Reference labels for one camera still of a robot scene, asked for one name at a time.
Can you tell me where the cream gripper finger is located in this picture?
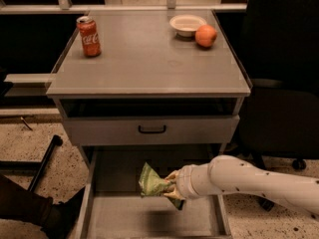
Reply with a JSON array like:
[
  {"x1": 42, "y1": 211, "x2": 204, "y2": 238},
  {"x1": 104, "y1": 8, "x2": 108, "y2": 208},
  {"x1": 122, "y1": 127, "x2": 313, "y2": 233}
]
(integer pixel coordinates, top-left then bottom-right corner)
[
  {"x1": 165, "y1": 170, "x2": 179, "y2": 182},
  {"x1": 164, "y1": 188, "x2": 182, "y2": 200}
]

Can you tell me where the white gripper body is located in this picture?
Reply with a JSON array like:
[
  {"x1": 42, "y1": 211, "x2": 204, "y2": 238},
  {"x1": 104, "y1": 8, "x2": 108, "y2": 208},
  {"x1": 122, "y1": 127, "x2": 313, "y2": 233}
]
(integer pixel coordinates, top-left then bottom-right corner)
[{"x1": 176, "y1": 165, "x2": 199, "y2": 199}]

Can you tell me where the green jalapeno chip bag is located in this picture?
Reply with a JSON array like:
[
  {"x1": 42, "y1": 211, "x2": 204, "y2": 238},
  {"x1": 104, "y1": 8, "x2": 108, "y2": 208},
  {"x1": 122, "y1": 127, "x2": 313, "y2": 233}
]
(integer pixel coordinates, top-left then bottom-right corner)
[{"x1": 139, "y1": 162, "x2": 184, "y2": 210}]

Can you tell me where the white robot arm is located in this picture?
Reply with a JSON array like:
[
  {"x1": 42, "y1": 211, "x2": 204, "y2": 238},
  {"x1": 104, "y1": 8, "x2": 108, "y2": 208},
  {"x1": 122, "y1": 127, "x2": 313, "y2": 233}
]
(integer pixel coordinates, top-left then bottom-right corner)
[{"x1": 164, "y1": 155, "x2": 319, "y2": 221}]

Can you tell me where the closed top drawer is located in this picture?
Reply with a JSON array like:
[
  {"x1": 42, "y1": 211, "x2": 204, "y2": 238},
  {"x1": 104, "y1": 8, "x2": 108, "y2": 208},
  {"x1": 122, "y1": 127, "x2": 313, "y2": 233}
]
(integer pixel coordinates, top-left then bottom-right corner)
[{"x1": 64, "y1": 116, "x2": 239, "y2": 146}]

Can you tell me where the open middle drawer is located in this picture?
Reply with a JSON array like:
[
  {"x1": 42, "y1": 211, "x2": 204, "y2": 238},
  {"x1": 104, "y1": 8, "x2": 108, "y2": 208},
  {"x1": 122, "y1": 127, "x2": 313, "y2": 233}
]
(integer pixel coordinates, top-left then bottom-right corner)
[{"x1": 76, "y1": 144, "x2": 232, "y2": 239}]

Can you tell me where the grey drawer cabinet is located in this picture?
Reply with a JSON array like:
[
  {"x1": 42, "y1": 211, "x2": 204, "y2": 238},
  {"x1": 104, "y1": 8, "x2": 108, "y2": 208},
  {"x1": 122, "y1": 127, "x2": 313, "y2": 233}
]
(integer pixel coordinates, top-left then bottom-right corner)
[{"x1": 45, "y1": 9, "x2": 253, "y2": 239}]

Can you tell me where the orange fruit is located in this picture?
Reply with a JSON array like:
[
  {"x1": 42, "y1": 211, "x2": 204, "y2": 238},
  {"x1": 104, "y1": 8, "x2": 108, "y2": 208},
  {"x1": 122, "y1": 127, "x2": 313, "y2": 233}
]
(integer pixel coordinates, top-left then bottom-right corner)
[{"x1": 195, "y1": 25, "x2": 217, "y2": 48}]

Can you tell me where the white paper bowl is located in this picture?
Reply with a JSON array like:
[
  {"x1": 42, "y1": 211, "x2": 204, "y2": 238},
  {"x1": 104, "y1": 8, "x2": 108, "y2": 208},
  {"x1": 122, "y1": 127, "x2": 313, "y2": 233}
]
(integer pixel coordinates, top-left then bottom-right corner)
[{"x1": 169, "y1": 15, "x2": 206, "y2": 38}]

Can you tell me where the orange coca-cola soda can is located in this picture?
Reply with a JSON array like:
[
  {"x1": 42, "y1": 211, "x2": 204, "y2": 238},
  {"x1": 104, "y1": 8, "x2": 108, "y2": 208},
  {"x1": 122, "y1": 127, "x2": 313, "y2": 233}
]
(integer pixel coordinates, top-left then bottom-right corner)
[{"x1": 77, "y1": 16, "x2": 101, "y2": 57}]

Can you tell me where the person's dark shoe and leg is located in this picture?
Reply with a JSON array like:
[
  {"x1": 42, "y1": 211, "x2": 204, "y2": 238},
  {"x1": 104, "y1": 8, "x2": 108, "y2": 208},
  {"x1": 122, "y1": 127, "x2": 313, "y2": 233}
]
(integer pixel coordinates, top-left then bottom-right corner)
[{"x1": 0, "y1": 175, "x2": 85, "y2": 239}]

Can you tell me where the black chair base leg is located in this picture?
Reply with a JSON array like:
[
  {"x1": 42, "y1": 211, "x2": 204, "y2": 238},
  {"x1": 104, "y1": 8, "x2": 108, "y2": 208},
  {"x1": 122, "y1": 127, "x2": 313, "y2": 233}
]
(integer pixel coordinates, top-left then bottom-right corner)
[{"x1": 0, "y1": 134, "x2": 63, "y2": 192}]

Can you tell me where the black office chair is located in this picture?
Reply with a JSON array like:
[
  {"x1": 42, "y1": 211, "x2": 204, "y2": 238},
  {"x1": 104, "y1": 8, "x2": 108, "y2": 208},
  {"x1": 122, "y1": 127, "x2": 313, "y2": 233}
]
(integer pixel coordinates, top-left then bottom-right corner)
[{"x1": 218, "y1": 0, "x2": 319, "y2": 213}]

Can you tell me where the black drawer handle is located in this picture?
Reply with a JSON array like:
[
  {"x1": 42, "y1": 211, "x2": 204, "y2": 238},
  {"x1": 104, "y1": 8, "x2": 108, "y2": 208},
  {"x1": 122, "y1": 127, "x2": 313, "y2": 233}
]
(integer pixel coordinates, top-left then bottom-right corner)
[{"x1": 138, "y1": 125, "x2": 166, "y2": 134}]

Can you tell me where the metal window frame rail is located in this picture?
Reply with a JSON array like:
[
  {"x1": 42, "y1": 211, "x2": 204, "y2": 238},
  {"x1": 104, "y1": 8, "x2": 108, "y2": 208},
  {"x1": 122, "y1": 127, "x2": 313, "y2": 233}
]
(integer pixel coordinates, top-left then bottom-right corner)
[{"x1": 0, "y1": 0, "x2": 248, "y2": 16}]

